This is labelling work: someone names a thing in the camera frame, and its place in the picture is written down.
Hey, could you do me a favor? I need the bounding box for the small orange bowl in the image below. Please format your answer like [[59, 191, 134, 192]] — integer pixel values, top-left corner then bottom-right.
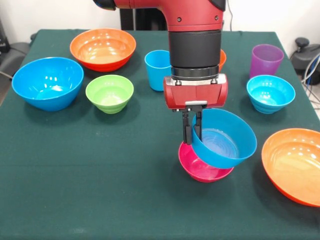
[[218, 49, 227, 72]]

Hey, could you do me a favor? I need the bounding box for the black cable with plug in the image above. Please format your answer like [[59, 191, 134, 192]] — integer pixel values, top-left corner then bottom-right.
[[223, 0, 235, 31]]

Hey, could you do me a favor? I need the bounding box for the dark grey pedestal foot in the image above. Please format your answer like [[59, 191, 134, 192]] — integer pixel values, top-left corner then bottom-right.
[[289, 37, 320, 77]]

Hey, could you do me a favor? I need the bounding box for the large orange bowl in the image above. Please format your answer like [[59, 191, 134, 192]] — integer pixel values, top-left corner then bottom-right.
[[69, 27, 137, 73], [261, 128, 320, 208]]

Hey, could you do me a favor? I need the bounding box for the light blue ribbed bowl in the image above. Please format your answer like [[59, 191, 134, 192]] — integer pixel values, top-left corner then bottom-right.
[[246, 75, 296, 115]]

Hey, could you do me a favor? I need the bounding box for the medium blue bowl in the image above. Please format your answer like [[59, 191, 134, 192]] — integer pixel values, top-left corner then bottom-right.
[[191, 108, 258, 169]]

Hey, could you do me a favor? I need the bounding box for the green ribbed bowl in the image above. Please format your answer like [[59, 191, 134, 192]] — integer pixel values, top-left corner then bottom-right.
[[85, 74, 135, 115]]

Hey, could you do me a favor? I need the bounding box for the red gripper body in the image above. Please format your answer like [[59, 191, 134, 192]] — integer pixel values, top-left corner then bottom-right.
[[163, 73, 229, 113]]

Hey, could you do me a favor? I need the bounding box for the large blue bowl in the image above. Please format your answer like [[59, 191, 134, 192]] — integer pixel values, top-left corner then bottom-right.
[[11, 56, 85, 112]]

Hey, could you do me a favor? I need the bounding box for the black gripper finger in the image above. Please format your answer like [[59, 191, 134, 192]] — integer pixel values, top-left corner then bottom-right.
[[193, 106, 204, 140], [182, 110, 193, 145]]

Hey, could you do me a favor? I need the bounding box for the pink bowl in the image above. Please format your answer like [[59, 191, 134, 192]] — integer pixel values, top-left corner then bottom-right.
[[178, 140, 235, 183]]

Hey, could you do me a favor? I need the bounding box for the floor cable bundle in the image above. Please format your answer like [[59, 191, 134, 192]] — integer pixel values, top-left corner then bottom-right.
[[301, 53, 320, 111]]

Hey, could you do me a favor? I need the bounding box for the blue cup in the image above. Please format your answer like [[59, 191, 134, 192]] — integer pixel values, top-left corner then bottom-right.
[[144, 49, 173, 92]]

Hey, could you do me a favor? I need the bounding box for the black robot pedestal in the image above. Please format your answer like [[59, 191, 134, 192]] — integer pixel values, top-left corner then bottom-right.
[[118, 7, 171, 32]]

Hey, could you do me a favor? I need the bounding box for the purple cup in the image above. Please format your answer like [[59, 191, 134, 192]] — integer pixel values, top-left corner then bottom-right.
[[249, 44, 285, 80]]

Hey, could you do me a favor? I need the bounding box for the dark green tablecloth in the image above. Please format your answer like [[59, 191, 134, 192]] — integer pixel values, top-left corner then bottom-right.
[[0, 29, 320, 240]]

